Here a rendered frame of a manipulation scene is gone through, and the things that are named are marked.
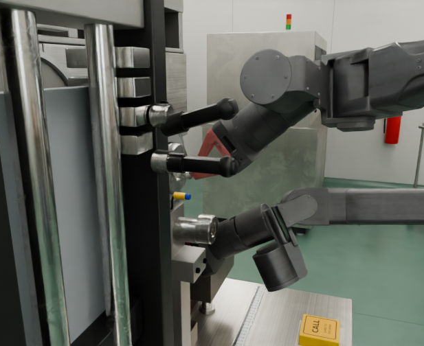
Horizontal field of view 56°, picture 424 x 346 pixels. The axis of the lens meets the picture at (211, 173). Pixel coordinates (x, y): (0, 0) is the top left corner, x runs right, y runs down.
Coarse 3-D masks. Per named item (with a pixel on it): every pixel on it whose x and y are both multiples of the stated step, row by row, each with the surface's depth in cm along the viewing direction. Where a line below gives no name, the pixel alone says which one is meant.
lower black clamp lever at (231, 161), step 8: (176, 152) 26; (168, 160) 25; (176, 160) 25; (184, 160) 25; (192, 160) 25; (200, 160) 25; (208, 160) 25; (216, 160) 25; (224, 160) 24; (232, 160) 24; (168, 168) 26; (176, 168) 25; (184, 168) 25; (192, 168) 25; (200, 168) 25; (208, 168) 25; (216, 168) 25; (224, 168) 24; (232, 168) 24; (224, 176) 25
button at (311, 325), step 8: (304, 320) 77; (312, 320) 77; (320, 320) 77; (328, 320) 77; (336, 320) 77; (304, 328) 75; (312, 328) 75; (320, 328) 75; (328, 328) 75; (336, 328) 75; (304, 336) 73; (312, 336) 72; (320, 336) 72; (328, 336) 72; (336, 336) 72; (304, 344) 73; (312, 344) 72; (320, 344) 72; (328, 344) 71; (336, 344) 71
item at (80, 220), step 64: (0, 0) 14; (64, 0) 18; (128, 0) 22; (0, 64) 17; (128, 64) 23; (0, 128) 18; (64, 128) 22; (128, 128) 27; (0, 192) 14; (64, 192) 23; (128, 192) 28; (0, 256) 15; (64, 256) 23; (128, 256) 29; (0, 320) 15; (64, 320) 20; (128, 320) 26
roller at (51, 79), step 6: (42, 66) 35; (48, 66) 36; (0, 72) 31; (42, 72) 35; (48, 72) 36; (54, 72) 37; (0, 78) 31; (48, 78) 36; (54, 78) 37; (60, 78) 37; (0, 84) 31; (48, 84) 36; (54, 84) 37; (60, 84) 38; (0, 90) 31
